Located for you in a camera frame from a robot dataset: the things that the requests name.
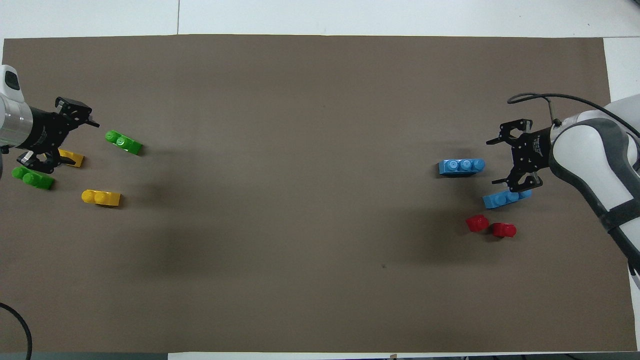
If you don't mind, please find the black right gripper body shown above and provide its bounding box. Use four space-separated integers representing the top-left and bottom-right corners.
514 128 555 177

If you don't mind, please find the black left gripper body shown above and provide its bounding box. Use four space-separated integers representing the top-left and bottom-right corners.
22 108 69 161

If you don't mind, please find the green two-stud toy brick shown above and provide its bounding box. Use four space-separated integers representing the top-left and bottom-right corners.
105 129 144 156
11 166 56 191

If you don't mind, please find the blue three-stud toy brick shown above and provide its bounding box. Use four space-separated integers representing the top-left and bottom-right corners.
438 158 486 177
482 189 534 210

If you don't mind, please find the yellow two-stud toy brick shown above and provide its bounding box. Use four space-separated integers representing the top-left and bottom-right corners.
81 189 122 208
56 148 85 168

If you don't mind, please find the brown paper table mat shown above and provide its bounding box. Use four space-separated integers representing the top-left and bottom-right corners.
0 34 638 355

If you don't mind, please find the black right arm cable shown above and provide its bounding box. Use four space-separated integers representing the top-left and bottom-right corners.
507 92 640 138

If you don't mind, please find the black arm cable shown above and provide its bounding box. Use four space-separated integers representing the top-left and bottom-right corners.
507 92 640 138
0 302 34 360

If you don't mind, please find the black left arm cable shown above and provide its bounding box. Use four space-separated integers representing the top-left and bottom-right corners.
0 302 34 360

